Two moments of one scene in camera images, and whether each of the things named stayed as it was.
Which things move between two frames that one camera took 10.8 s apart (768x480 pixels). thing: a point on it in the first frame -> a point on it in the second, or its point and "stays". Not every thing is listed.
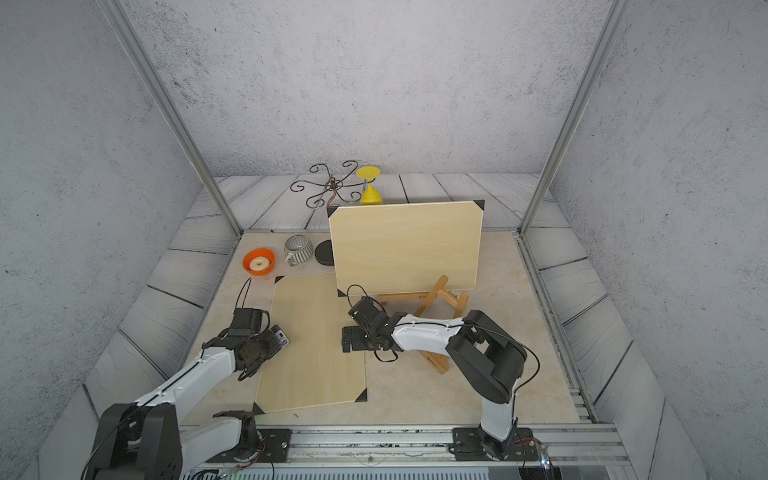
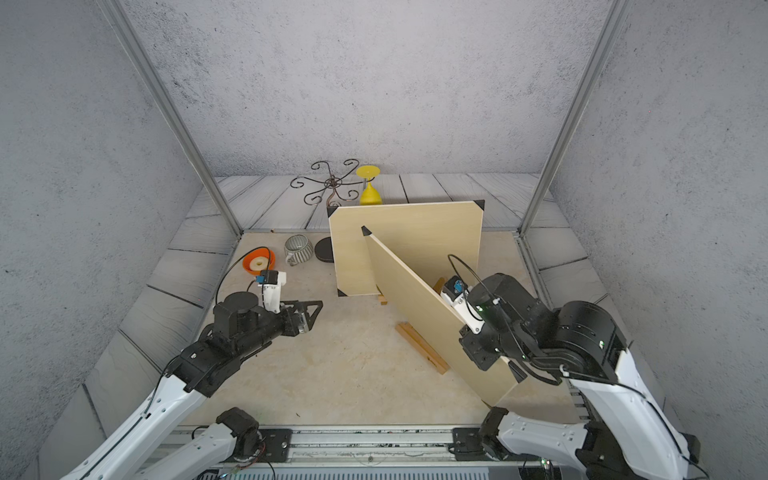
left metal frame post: [120, 19] stays
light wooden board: [406, 247] stays
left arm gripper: [276, 343] -> [304, 324]
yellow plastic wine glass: [370, 196] stays
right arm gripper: [354, 338] -> [469, 341]
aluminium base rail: [430, 452] stays
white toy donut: [259, 263] stays
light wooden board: [311, 370] -> [493, 381]
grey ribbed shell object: [297, 249] stays
